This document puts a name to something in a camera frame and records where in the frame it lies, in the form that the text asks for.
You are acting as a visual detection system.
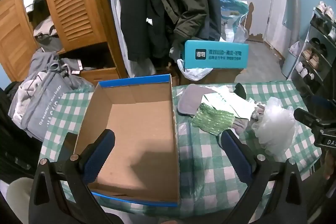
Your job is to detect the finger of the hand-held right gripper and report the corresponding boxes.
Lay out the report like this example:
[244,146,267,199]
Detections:
[293,108,321,128]

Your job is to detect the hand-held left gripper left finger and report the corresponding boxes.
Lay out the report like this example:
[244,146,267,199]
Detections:
[29,129,116,224]

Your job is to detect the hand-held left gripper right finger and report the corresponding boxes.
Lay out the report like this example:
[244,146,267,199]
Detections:
[219,130,307,224]

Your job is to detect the white plastic bag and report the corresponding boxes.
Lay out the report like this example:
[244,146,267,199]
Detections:
[251,97,297,161]
[177,59,213,81]

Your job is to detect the blue cardboard shoe box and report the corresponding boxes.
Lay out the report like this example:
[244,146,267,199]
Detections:
[74,74,181,208]

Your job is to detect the green knit cloth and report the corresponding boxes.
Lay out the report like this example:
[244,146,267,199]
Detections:
[191,103,235,136]

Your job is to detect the light green printed cloth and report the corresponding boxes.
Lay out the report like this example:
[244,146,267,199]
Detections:
[201,91,259,119]

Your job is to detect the grey cloth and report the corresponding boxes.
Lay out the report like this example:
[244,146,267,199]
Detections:
[178,84,208,116]

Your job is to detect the green white checkered tablecloth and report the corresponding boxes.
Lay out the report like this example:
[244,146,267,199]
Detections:
[39,80,322,214]

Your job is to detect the light blue trash bin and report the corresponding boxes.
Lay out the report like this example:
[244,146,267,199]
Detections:
[282,42,300,77]

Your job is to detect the group of shoes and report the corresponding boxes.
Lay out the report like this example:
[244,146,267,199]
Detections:
[295,1,336,80]

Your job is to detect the black sock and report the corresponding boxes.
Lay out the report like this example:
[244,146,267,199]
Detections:
[234,83,247,99]

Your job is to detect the grey printed laundry bag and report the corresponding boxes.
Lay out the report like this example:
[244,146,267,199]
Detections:
[8,72,69,142]

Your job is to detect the metal shoe rack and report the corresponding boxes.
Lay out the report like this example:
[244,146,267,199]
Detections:
[290,7,336,98]

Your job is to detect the wooden drawer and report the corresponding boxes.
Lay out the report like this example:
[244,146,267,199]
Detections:
[79,67,121,85]

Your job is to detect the dark cloth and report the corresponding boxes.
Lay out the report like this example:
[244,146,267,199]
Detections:
[0,88,42,182]

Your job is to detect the beige pants leg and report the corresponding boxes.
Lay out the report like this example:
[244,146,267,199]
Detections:
[5,177,34,224]

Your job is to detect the teal box with label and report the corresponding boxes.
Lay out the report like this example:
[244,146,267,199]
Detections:
[183,40,249,69]

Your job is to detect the grey clothes pile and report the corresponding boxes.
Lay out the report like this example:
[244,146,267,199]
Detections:
[30,49,95,93]

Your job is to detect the blue plastic bag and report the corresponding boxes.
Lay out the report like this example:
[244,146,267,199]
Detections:
[219,0,248,42]

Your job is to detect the folded clothes pile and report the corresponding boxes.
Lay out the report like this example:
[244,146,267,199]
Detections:
[33,15,63,52]

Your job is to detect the black hanging coat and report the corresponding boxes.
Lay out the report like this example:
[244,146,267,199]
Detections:
[120,0,171,62]

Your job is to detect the white hanging shirt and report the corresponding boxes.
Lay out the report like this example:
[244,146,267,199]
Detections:
[99,0,158,77]

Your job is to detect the wooden wardrobe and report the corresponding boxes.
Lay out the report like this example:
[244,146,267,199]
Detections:
[0,0,129,83]

